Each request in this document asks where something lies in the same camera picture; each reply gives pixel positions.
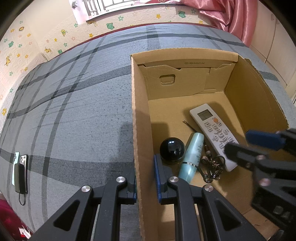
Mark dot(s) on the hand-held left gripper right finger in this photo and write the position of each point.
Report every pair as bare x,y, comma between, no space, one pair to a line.
158,178

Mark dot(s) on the cream wardrobe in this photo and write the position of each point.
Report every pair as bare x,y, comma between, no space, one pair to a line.
277,46

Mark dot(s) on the cartoon wall stickers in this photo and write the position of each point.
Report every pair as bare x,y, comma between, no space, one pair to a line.
111,26

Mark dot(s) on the grey wall bracket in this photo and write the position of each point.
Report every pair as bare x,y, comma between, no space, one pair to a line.
74,3

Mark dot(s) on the mint green smartphone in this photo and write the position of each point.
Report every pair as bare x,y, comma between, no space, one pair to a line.
15,166

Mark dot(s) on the pink satin curtain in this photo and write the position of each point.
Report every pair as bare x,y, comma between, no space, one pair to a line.
231,14

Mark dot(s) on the grey plaid bed sheet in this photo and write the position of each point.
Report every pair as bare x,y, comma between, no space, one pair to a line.
69,115

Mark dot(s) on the thin brown stick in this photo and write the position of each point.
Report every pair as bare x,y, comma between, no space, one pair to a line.
188,125

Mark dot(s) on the teal cosmetic bottle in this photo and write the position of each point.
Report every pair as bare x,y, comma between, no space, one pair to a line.
193,157

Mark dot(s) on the cardboard box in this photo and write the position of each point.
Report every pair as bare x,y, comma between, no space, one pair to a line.
175,109

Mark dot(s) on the black power bank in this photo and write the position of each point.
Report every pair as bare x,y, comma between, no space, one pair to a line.
20,178

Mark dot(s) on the white remote control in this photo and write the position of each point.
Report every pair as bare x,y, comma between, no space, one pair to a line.
215,132

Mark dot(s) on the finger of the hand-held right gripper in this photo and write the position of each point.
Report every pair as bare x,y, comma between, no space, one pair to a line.
240,154
261,139

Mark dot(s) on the metal window grille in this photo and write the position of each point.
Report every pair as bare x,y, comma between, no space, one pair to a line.
104,4

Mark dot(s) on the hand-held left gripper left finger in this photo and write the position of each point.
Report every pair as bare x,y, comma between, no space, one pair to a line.
130,185

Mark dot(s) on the silver smartphone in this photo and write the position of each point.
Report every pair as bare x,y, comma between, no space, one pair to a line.
23,158

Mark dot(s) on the black glossy ball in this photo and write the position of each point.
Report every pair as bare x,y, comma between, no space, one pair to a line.
172,149

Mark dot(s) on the dark red cloth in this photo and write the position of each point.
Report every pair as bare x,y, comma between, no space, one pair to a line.
9,220

